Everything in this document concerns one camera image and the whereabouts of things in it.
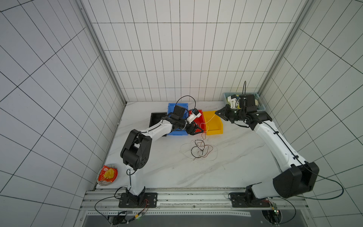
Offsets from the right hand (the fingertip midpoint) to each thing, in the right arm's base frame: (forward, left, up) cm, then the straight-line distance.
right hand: (209, 112), depth 76 cm
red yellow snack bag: (-30, +57, -24) cm, 69 cm away
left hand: (-2, +6, -15) cm, 16 cm away
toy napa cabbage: (+32, -42, -22) cm, 58 cm away
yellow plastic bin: (+8, -6, -21) cm, 23 cm away
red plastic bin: (+12, +3, -25) cm, 28 cm away
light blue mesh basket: (+32, -45, -23) cm, 60 cm away
